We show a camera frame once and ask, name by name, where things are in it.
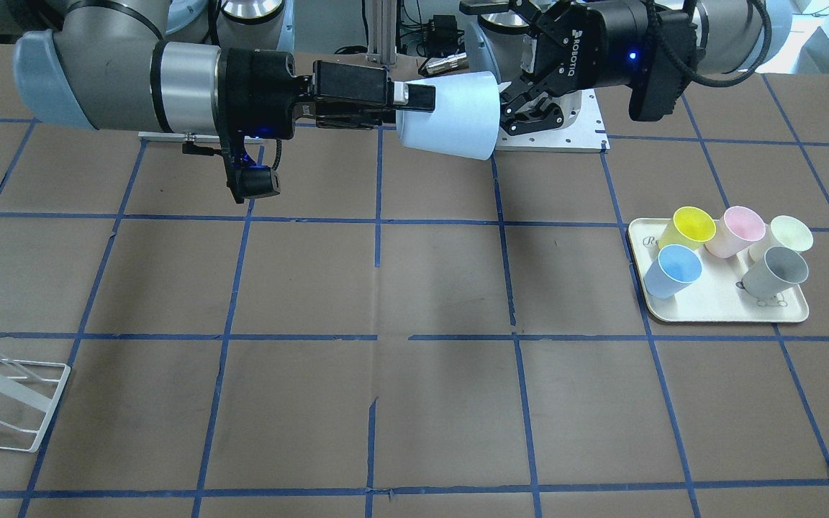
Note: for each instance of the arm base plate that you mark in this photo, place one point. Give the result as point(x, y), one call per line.
point(582, 129)

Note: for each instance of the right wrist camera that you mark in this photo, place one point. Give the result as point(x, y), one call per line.
point(245, 178)

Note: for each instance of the light blue cup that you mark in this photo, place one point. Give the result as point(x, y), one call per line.
point(465, 121)

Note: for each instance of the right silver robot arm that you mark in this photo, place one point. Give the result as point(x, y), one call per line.
point(111, 68)

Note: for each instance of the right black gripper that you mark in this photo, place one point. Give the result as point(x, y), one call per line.
point(256, 92)

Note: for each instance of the blue cup on tray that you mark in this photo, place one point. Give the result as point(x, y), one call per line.
point(675, 268)

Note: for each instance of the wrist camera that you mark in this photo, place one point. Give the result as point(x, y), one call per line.
point(655, 86)
point(245, 178)

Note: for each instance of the grey cup on tray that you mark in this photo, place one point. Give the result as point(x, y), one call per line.
point(779, 269)

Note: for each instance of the yellow cup on tray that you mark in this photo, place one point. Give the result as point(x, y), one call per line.
point(689, 227)

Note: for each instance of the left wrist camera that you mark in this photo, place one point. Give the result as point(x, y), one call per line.
point(655, 86)

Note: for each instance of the cream cup on tray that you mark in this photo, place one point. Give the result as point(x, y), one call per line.
point(785, 231)

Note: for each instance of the pink cup on tray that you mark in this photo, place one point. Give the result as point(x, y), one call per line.
point(737, 229)

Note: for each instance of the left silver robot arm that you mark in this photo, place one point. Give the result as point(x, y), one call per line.
point(733, 37)

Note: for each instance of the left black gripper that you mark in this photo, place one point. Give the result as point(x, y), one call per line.
point(605, 43)

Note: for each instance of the cream plastic tray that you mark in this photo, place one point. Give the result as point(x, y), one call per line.
point(718, 296)

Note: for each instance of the aluminium frame post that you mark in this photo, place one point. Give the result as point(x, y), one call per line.
point(382, 31)

